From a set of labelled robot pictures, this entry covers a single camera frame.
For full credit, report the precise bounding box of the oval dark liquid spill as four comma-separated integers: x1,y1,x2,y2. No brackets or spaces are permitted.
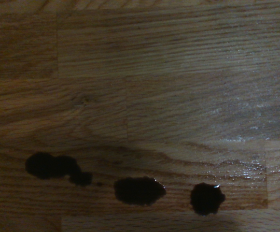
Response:
113,176,167,207

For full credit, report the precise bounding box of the large elongated dark liquid spill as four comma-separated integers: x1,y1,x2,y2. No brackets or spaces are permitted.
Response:
25,152,93,187

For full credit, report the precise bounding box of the round dark liquid spill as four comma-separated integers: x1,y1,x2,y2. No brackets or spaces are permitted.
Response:
190,183,226,217

